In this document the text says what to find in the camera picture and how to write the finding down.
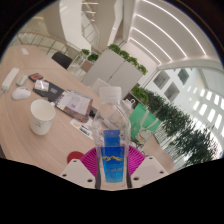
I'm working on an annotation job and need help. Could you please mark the dark red-edged smartphone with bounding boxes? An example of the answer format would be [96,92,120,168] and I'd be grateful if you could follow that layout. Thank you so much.
[28,72,44,83]

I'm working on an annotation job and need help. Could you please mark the white computer mouse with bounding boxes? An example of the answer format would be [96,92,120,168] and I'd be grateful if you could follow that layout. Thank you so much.
[11,86,32,101]

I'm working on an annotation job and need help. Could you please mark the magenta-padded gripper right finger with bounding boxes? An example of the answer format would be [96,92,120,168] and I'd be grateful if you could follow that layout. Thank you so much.
[127,146,170,190]

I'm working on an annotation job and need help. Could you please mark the row of green plants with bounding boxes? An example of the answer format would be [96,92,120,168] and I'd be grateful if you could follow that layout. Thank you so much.
[131,84,218,168]

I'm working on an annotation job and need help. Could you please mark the white cabinet topped with plants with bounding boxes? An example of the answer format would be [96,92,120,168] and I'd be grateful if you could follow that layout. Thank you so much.
[81,43,148,91]

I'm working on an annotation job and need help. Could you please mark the small planter with green plant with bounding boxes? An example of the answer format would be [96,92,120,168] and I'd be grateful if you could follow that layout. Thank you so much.
[68,48,100,76]

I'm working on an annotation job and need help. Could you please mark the black folder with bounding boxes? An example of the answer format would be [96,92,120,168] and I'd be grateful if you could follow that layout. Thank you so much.
[32,79,66,103]

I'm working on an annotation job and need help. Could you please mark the white chair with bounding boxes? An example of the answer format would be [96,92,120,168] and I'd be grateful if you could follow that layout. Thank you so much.
[90,77,113,98]

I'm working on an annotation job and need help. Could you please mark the white power strip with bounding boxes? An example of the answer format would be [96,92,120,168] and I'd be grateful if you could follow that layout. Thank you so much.
[0,67,20,93]

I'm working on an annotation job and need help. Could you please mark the clear tumbler with white lid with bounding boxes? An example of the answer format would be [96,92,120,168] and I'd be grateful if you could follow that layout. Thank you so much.
[120,98,137,115]

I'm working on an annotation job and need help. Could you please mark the small white ribbed box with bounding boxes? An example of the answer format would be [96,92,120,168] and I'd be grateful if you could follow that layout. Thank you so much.
[34,79,50,93]

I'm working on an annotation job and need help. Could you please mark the white paper cup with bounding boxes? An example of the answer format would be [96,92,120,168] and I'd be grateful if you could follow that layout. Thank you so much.
[29,98,57,136]

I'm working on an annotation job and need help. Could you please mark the small white oblong device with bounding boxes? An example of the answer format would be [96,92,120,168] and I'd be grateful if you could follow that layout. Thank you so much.
[15,74,29,87]

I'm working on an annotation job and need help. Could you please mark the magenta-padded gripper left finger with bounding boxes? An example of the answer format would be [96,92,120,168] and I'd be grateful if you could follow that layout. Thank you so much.
[60,147,98,190]

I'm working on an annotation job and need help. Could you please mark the green tote bag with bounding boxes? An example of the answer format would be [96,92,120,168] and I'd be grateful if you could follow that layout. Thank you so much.
[128,103,163,145]

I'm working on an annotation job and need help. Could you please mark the clear blue-labelled water bottle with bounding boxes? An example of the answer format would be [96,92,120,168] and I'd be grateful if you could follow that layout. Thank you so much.
[91,86,132,191]

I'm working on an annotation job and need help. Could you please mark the black office chair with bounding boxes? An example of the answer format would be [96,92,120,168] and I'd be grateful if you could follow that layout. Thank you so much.
[51,51,73,70]

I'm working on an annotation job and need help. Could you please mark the open magazine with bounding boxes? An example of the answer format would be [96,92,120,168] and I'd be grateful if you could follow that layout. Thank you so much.
[54,89,94,123]

